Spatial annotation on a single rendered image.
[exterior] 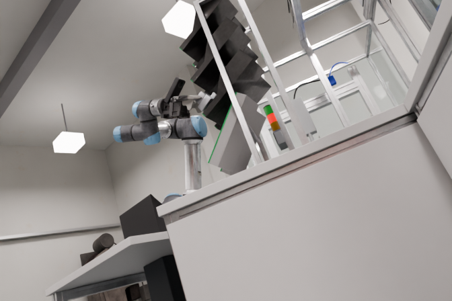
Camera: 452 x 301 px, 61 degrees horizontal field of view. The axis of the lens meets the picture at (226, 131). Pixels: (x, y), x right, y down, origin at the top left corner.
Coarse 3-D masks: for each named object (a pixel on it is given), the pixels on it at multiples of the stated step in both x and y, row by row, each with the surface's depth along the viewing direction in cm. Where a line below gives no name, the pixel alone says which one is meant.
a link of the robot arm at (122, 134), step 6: (168, 120) 205; (174, 120) 205; (120, 126) 173; (126, 126) 171; (132, 126) 170; (162, 126) 196; (168, 126) 201; (114, 132) 172; (120, 132) 171; (126, 132) 170; (162, 132) 195; (168, 132) 201; (174, 132) 203; (114, 138) 173; (120, 138) 171; (126, 138) 171; (132, 138) 170; (162, 138) 203; (174, 138) 207
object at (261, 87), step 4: (260, 80) 157; (264, 80) 160; (256, 84) 157; (260, 84) 159; (264, 84) 162; (268, 84) 164; (252, 88) 157; (256, 88) 159; (260, 88) 162; (264, 88) 164; (268, 88) 166; (248, 92) 157; (252, 92) 159; (256, 92) 161; (260, 92) 164; (264, 92) 166; (248, 96) 159; (252, 96) 161; (256, 96) 163; (260, 96) 166; (256, 100) 166; (216, 124) 160; (220, 128) 160
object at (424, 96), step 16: (448, 0) 58; (448, 16) 60; (432, 32) 67; (448, 32) 64; (432, 48) 70; (448, 48) 67; (432, 64) 74; (448, 64) 67; (416, 80) 84; (432, 80) 79; (448, 80) 70; (416, 96) 89; (432, 96) 80; (448, 96) 73; (416, 112) 96; (432, 112) 83; (448, 112) 76; (432, 128) 88; (448, 128) 79; (432, 144) 92; (448, 144) 83; (448, 160) 87
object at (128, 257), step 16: (128, 240) 132; (144, 240) 135; (160, 240) 140; (112, 256) 138; (128, 256) 148; (144, 256) 160; (160, 256) 174; (80, 272) 152; (96, 272) 157; (112, 272) 170; (128, 272) 186; (48, 288) 168; (64, 288) 166
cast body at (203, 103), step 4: (200, 92) 150; (200, 96) 150; (204, 96) 149; (208, 96) 148; (212, 96) 149; (196, 100) 151; (200, 100) 150; (204, 100) 149; (208, 100) 148; (212, 100) 149; (200, 104) 150; (204, 104) 149; (208, 104) 149; (200, 108) 150; (204, 108) 149
